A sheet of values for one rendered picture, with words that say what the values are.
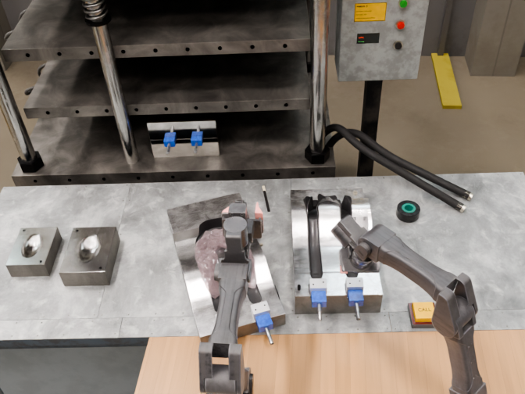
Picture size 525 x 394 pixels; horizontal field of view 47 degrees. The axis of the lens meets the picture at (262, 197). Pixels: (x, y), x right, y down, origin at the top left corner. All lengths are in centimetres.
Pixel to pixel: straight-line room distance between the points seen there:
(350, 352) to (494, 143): 238
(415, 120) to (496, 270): 207
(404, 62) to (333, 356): 112
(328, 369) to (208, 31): 124
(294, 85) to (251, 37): 30
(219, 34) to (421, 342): 124
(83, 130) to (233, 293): 152
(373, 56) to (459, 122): 183
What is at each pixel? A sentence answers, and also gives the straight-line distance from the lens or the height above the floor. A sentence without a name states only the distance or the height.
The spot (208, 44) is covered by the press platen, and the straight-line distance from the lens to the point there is 219.
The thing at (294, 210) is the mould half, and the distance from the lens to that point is 198.
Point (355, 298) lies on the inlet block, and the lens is 179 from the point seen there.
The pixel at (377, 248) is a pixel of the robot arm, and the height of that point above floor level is 125.
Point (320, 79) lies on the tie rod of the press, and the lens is 218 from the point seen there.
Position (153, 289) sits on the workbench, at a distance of 199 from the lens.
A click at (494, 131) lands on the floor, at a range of 403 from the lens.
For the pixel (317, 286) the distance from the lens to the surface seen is 180.
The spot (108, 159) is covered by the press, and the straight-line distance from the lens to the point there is 254.
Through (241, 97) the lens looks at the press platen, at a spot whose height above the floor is 104.
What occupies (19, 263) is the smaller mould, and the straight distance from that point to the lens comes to 213.
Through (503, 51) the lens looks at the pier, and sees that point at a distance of 449.
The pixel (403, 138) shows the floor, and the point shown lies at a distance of 385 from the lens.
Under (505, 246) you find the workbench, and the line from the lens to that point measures 217.
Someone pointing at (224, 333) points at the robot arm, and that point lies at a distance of 133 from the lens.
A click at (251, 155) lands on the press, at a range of 244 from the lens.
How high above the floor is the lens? 233
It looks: 43 degrees down
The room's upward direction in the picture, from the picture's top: 3 degrees counter-clockwise
